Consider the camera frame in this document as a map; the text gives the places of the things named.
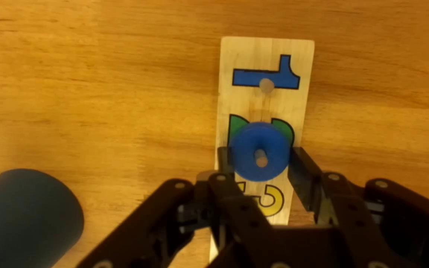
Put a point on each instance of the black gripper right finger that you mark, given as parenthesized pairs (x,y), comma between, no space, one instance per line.
(368,213)

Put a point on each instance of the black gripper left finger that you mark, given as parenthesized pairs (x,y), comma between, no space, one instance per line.
(174,223)

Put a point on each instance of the wooden puzzle board with shapes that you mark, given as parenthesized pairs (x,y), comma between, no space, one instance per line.
(253,52)

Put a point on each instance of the dark blue cylinder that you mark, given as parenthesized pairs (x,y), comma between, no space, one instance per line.
(23,217)

